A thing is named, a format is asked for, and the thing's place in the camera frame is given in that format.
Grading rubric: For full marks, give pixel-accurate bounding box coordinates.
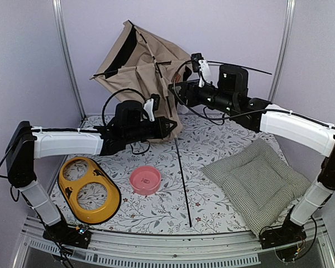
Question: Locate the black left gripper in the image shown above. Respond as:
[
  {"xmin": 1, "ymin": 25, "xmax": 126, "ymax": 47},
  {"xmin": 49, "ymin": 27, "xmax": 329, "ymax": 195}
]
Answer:
[{"xmin": 124, "ymin": 115, "xmax": 176, "ymax": 144}]

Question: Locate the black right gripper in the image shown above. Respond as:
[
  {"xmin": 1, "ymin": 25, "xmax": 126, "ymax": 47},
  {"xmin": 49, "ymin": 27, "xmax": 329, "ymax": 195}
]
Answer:
[{"xmin": 167, "ymin": 79, "xmax": 236, "ymax": 116}]

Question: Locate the beige fabric pet tent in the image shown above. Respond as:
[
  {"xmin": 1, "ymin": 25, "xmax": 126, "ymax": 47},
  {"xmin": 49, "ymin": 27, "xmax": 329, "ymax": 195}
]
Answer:
[{"xmin": 92, "ymin": 21, "xmax": 192, "ymax": 141}]

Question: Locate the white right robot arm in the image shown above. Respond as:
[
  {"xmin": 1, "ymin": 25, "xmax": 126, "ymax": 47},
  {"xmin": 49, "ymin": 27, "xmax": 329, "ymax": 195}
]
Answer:
[{"xmin": 168, "ymin": 60, "xmax": 335, "ymax": 243}]

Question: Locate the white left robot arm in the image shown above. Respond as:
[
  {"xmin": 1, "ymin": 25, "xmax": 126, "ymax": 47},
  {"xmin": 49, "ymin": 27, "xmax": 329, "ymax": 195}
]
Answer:
[{"xmin": 2, "ymin": 100, "xmax": 178, "ymax": 242}]

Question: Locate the pink pet bowl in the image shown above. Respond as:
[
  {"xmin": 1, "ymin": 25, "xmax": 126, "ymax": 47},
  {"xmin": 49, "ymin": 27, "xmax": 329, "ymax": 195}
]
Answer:
[{"xmin": 129, "ymin": 166, "xmax": 161, "ymax": 195}]

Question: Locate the green checkered pet cushion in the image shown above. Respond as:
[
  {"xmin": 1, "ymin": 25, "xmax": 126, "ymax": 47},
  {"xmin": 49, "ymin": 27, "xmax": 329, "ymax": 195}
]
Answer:
[{"xmin": 202, "ymin": 139, "xmax": 311, "ymax": 235}]

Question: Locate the floral white table mat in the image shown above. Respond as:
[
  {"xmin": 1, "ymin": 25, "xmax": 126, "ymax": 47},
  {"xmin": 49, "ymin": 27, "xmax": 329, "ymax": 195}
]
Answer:
[{"xmin": 93, "ymin": 115, "xmax": 302, "ymax": 235}]

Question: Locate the yellow double bowl holder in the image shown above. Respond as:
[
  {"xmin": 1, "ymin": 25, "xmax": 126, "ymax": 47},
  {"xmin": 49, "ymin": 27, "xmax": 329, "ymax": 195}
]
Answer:
[{"xmin": 58, "ymin": 157, "xmax": 122, "ymax": 225}]

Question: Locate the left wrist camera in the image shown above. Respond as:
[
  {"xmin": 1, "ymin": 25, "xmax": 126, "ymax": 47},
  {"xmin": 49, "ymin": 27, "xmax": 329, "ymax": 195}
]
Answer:
[{"xmin": 143, "ymin": 94, "xmax": 160, "ymax": 122}]

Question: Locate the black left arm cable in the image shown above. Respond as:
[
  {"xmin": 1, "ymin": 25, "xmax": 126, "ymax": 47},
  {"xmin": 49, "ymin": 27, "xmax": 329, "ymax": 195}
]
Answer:
[{"xmin": 101, "ymin": 88, "xmax": 149, "ymax": 126}]

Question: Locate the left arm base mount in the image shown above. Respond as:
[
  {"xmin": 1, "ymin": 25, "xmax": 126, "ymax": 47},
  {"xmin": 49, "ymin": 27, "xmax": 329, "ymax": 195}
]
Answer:
[{"xmin": 42, "ymin": 221, "xmax": 92, "ymax": 249}]

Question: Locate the aluminium front rail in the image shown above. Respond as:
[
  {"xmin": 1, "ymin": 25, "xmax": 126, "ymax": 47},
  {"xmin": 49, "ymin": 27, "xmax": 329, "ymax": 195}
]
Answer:
[{"xmin": 13, "ymin": 217, "xmax": 335, "ymax": 267}]

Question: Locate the right aluminium frame post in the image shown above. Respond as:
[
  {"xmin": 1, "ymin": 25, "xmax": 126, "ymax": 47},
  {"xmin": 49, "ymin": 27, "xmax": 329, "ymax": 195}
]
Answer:
[{"xmin": 268, "ymin": 0, "xmax": 296, "ymax": 102}]

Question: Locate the aluminium frame post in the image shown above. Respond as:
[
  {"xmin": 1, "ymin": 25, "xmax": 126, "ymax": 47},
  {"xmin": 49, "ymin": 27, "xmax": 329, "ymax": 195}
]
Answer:
[
  {"xmin": 268, "ymin": 0, "xmax": 296, "ymax": 102},
  {"xmin": 52, "ymin": 0, "xmax": 87, "ymax": 120}
]

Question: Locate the left aluminium frame post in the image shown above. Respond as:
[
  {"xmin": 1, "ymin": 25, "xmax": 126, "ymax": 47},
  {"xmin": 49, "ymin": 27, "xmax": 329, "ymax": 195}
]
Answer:
[{"xmin": 52, "ymin": 0, "xmax": 87, "ymax": 120}]

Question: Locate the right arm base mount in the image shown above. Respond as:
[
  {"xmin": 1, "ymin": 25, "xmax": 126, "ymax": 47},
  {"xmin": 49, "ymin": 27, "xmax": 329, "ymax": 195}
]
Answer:
[{"xmin": 259, "ymin": 212, "xmax": 307, "ymax": 262}]

